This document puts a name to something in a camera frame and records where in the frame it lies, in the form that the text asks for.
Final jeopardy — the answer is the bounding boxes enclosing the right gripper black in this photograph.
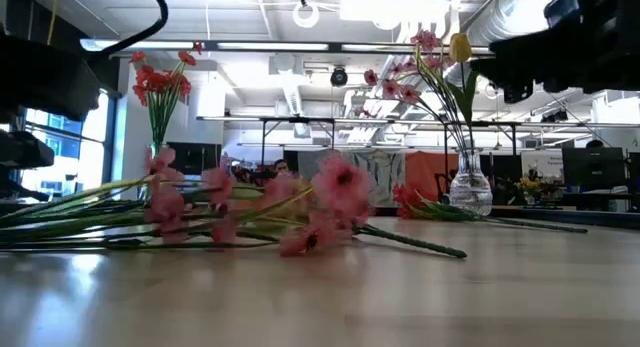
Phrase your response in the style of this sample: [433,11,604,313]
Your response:
[472,16,640,104]

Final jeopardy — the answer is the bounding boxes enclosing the yellow artificial tulip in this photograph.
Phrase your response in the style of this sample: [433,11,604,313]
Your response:
[442,32,481,158]

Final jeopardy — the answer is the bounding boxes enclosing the pink artificial flower spray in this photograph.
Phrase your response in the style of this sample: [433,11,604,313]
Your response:
[0,189,189,248]
[234,154,375,228]
[0,146,185,223]
[99,166,236,246]
[277,214,469,261]
[362,60,474,156]
[408,29,474,156]

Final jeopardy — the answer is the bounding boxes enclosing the red flower with broad leaf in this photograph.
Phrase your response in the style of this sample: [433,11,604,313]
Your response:
[392,183,589,234]

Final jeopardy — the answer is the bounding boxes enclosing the white sign board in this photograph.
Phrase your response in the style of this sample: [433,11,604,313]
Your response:
[520,149,564,181]

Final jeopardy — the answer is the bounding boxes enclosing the black monitor screen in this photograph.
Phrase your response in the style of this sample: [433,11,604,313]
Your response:
[487,154,524,188]
[562,146,626,191]
[166,141,223,176]

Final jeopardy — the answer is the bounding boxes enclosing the yellow background flower bouquet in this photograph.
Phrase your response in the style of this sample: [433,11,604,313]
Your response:
[519,176,549,201]

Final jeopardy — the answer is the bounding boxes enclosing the orange cloth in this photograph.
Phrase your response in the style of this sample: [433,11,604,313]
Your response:
[404,150,460,201]

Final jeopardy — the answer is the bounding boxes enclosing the dark background desk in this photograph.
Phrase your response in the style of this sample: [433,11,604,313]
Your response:
[559,189,640,211]

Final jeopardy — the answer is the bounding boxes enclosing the leaf print cloth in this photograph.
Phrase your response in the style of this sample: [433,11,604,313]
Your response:
[349,149,407,208]

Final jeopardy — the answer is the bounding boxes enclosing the grey cloth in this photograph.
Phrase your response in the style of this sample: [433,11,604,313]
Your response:
[297,149,346,178]

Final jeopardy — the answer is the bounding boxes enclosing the long ceiling light bar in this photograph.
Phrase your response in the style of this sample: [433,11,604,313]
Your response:
[202,40,496,55]

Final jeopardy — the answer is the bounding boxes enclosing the white ceiling light strip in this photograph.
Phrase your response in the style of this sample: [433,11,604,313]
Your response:
[79,38,201,52]

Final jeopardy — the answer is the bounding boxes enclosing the large bright window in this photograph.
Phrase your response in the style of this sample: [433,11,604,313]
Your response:
[19,89,109,198]

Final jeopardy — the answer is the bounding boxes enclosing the silver air duct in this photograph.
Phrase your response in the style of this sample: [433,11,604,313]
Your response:
[444,0,556,86]

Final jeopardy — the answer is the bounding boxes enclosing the black ceiling camera cluster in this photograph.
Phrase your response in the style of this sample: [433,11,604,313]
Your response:
[540,109,570,124]

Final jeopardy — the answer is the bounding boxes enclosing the black background rig frame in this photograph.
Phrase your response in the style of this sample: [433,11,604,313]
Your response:
[197,115,521,156]

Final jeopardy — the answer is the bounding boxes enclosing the white ring ceiling fixture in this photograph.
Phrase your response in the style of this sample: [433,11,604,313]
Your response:
[292,0,321,29]

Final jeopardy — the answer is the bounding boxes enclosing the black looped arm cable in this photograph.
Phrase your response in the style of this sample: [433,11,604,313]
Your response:
[98,0,170,58]

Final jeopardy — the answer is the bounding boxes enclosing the yellow hanging strap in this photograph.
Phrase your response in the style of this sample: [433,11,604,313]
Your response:
[46,0,59,46]

